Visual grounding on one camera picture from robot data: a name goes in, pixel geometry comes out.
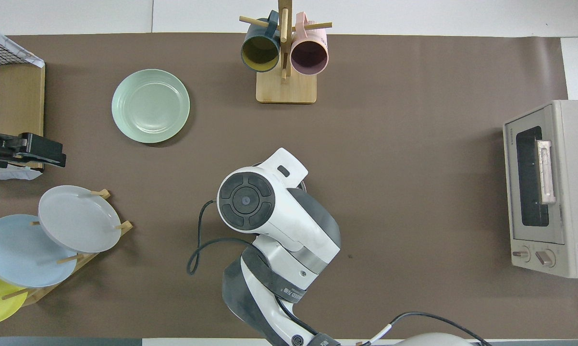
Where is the grey plate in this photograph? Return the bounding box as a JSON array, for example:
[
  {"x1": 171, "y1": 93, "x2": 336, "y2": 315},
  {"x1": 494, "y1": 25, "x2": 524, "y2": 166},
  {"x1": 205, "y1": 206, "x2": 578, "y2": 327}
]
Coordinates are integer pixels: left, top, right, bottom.
[{"x1": 38, "y1": 185, "x2": 122, "y2": 254}]

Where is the light blue plate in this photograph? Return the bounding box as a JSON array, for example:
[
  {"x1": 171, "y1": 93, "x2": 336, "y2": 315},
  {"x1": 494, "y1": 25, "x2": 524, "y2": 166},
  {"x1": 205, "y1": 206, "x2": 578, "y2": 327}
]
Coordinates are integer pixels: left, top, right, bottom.
[{"x1": 0, "y1": 214, "x2": 78, "y2": 288}]

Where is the green plate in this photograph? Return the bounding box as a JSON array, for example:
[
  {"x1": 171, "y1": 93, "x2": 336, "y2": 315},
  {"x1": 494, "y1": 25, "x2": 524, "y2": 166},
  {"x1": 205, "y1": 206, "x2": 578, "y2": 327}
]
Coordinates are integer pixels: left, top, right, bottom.
[{"x1": 111, "y1": 69, "x2": 191, "y2": 144}]

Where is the wooden plate rack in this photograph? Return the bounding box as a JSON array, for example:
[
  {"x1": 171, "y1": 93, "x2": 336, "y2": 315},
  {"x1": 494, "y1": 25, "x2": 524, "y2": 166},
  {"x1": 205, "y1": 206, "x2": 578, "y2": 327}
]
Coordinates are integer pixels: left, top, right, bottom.
[{"x1": 0, "y1": 189, "x2": 134, "y2": 308}]

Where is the white patterned cloth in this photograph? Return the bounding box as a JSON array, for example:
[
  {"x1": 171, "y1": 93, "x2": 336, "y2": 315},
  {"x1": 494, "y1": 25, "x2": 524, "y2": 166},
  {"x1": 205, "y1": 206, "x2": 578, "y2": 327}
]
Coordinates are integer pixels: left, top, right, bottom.
[
  {"x1": 0, "y1": 162, "x2": 44, "y2": 181},
  {"x1": 0, "y1": 25, "x2": 45, "y2": 69}
]

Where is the wooden two-tier shelf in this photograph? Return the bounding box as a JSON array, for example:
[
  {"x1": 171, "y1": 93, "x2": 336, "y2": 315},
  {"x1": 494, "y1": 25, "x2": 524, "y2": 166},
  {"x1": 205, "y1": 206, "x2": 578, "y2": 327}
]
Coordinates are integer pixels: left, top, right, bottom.
[{"x1": 0, "y1": 36, "x2": 46, "y2": 169}]

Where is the dark teal mug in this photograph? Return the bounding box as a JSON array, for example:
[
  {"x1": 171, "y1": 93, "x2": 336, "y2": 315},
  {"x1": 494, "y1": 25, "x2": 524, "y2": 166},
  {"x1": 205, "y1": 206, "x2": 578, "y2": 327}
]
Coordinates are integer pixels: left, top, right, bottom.
[{"x1": 241, "y1": 11, "x2": 281, "y2": 73}]

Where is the wooden mug tree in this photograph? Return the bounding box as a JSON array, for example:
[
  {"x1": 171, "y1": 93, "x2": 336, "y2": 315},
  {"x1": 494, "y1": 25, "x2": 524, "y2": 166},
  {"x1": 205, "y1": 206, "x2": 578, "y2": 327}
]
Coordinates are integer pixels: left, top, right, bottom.
[{"x1": 239, "y1": 0, "x2": 332, "y2": 104}]

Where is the pink ribbed mug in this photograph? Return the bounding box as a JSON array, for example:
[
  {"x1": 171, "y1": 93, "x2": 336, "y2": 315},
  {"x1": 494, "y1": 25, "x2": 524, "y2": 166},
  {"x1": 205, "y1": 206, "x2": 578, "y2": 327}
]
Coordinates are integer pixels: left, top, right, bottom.
[{"x1": 290, "y1": 12, "x2": 329, "y2": 76}]

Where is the brown table mat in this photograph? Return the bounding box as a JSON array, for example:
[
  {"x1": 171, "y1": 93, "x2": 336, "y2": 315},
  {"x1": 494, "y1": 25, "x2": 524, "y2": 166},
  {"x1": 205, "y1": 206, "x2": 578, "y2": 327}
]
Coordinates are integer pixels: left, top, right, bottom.
[{"x1": 0, "y1": 33, "x2": 578, "y2": 339}]

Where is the beige toaster oven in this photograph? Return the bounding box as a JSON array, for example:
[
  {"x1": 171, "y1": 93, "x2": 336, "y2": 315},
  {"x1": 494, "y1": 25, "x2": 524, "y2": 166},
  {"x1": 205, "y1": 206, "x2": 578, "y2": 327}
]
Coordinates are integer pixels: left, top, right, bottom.
[{"x1": 503, "y1": 99, "x2": 578, "y2": 278}]

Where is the black wire basket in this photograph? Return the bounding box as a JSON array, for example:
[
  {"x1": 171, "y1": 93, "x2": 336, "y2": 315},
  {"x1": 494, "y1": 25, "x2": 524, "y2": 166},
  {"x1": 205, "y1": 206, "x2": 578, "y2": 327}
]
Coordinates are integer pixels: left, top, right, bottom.
[{"x1": 0, "y1": 41, "x2": 37, "y2": 66}]

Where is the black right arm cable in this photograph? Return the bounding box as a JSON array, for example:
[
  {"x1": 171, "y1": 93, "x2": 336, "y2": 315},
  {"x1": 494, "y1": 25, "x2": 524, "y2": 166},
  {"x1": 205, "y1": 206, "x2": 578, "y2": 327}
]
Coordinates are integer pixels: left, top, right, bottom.
[{"x1": 187, "y1": 199, "x2": 493, "y2": 346}]

